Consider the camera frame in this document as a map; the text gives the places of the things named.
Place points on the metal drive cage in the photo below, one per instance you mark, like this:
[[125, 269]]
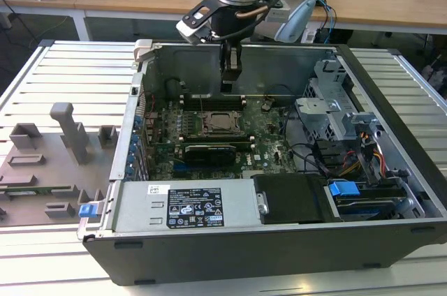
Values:
[[314, 114]]

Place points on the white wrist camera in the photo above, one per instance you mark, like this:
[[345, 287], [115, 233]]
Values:
[[190, 29]]

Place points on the black coin cell holder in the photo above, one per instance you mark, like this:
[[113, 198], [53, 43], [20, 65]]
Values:
[[267, 104]]

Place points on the black graphics card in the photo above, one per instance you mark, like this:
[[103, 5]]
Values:
[[209, 154]]

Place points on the dark grey PC case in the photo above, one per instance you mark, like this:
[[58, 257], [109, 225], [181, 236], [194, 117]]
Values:
[[209, 257]]

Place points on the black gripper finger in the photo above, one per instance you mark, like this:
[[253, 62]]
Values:
[[230, 65]]

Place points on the CPU socket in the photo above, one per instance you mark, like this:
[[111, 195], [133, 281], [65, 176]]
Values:
[[193, 125]]

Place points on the blue case latch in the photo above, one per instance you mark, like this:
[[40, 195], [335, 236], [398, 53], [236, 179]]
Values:
[[86, 211]]

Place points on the grey parts rack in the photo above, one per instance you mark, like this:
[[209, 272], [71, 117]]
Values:
[[45, 177]]

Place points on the blue disk carrier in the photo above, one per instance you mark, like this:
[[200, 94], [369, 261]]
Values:
[[344, 188]]

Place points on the silver CPU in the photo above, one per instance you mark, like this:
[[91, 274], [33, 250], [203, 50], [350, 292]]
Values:
[[222, 122]]

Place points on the green RAM stick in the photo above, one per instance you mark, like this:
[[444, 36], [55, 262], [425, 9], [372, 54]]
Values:
[[45, 190]]

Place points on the light grey case latch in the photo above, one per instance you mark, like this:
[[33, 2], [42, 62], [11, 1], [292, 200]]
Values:
[[143, 50]]

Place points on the pale blue teach pendant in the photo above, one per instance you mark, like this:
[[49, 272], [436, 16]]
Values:
[[297, 20]]

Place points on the grey power supply unit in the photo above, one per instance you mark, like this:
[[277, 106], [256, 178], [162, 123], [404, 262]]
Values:
[[139, 208]]

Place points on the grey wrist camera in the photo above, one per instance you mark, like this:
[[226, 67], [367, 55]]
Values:
[[279, 13]]

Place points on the green motherboard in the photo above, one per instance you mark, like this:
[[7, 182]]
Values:
[[265, 156]]

